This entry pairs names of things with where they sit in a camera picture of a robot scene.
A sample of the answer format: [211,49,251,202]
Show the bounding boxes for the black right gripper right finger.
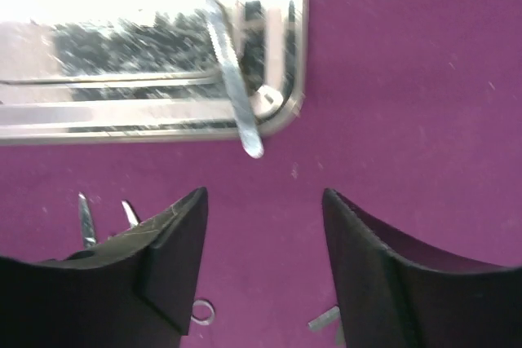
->
[322,189,521,347]

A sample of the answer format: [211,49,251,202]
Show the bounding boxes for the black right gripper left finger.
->
[1,187,208,347]

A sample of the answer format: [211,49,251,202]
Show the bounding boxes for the steel instrument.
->
[307,306,340,332]

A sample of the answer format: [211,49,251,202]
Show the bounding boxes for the steel clamp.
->
[78,192,97,249]

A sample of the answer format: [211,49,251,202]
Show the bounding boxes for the steel scissors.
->
[191,299,216,326]

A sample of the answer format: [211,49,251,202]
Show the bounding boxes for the purple surgical cloth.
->
[1,0,521,347]

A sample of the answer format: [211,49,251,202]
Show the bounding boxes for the stainless steel instrument tray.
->
[1,0,308,144]

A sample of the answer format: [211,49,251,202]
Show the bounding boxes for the steel forceps with ring handles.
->
[122,200,140,227]

